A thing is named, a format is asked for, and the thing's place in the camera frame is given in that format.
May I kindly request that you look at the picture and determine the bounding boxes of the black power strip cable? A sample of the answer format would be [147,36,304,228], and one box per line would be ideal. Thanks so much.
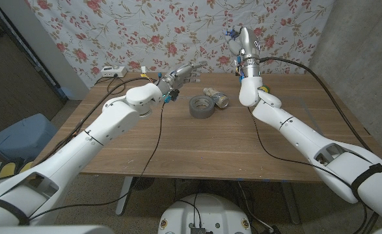
[94,76,126,95]

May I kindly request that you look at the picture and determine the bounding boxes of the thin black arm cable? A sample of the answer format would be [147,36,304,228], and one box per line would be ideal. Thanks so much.
[247,107,354,189]
[27,102,165,222]

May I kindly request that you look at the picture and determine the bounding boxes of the blue plastic bin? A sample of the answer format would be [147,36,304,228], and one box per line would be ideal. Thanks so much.
[0,112,59,161]

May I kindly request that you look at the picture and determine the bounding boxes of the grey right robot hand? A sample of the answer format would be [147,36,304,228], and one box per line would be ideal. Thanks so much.
[225,27,262,79]

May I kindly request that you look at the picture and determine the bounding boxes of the white power strip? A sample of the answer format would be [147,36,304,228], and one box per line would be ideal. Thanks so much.
[100,66,128,79]

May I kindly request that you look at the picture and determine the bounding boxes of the floral backdrop cloth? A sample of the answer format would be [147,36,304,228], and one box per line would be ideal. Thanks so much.
[24,0,336,90]

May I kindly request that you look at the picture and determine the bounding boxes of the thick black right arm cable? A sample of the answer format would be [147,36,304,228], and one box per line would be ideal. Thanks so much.
[258,57,380,234]

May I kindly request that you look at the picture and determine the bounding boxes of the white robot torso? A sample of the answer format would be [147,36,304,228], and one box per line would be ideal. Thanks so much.
[157,193,252,234]

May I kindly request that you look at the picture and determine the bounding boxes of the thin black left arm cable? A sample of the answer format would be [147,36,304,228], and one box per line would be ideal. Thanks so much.
[27,102,165,222]

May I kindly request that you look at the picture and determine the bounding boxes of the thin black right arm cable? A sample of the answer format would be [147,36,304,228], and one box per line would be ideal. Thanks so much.
[247,107,354,189]

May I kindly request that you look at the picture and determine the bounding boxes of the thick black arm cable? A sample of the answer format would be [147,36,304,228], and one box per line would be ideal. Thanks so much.
[258,57,380,234]
[34,77,159,166]

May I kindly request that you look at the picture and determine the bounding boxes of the grey duct tape roll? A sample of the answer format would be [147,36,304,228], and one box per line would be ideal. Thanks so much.
[189,94,216,120]

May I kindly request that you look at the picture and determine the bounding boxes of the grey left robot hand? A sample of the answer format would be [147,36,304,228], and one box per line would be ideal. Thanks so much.
[159,60,209,96]

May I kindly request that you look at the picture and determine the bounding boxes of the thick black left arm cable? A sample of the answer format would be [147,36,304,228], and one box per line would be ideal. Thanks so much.
[34,77,159,166]

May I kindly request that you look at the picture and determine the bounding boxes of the plastic drink bottle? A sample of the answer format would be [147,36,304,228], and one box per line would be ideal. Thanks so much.
[202,86,230,109]

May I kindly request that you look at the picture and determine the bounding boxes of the grey metal table leg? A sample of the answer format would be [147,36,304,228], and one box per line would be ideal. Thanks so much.
[115,176,135,217]
[280,181,301,226]

